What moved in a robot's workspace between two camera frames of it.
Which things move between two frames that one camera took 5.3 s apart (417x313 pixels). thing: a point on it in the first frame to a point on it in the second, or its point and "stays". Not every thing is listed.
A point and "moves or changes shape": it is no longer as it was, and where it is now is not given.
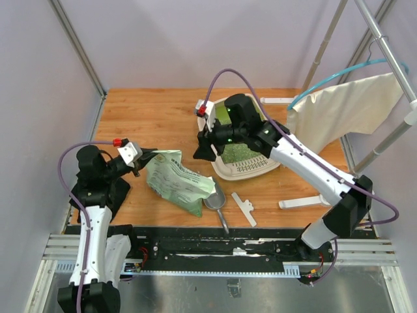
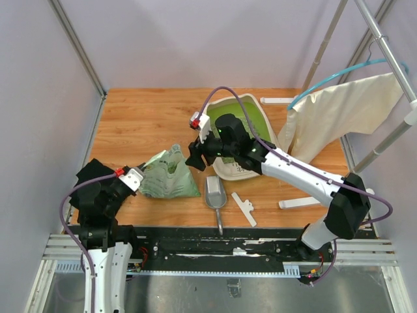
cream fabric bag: x=358 y=107 stays
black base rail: x=218 y=251 stays
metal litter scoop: x=215 y=201 moves or changes shape
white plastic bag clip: x=245 y=207 stays
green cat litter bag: x=184 y=187 moves or changes shape
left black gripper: x=139 y=163 to x=134 y=193
